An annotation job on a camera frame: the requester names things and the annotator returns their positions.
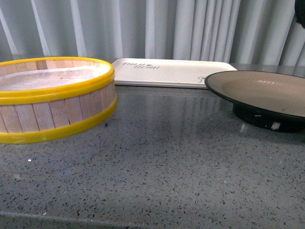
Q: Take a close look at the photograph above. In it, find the white steamer liner cloth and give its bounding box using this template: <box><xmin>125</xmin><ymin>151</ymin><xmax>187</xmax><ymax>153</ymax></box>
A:
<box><xmin>0</xmin><ymin>66</ymin><xmax>109</xmax><ymax>91</ymax></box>

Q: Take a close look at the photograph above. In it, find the yellow rimmed wooden steamer basket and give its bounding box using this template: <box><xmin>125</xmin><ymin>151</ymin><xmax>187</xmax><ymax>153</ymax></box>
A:
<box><xmin>0</xmin><ymin>57</ymin><xmax>117</xmax><ymax>144</ymax></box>

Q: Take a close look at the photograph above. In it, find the black rimmed beige plate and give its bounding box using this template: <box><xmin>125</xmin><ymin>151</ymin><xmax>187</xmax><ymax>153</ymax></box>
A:
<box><xmin>204</xmin><ymin>71</ymin><xmax>305</xmax><ymax>133</ymax></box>

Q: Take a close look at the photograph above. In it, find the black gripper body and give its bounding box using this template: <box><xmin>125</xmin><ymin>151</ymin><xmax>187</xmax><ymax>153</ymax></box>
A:
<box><xmin>295</xmin><ymin>0</ymin><xmax>305</xmax><ymax>24</ymax></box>

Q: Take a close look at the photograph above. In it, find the white rectangular tray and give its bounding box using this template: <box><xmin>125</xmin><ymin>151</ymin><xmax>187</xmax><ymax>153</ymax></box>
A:
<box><xmin>112</xmin><ymin>58</ymin><xmax>236</xmax><ymax>89</ymax></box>

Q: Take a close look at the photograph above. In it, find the grey pleated curtain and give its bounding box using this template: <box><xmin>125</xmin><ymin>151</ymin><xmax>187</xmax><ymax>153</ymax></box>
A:
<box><xmin>0</xmin><ymin>0</ymin><xmax>305</xmax><ymax>66</ymax></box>

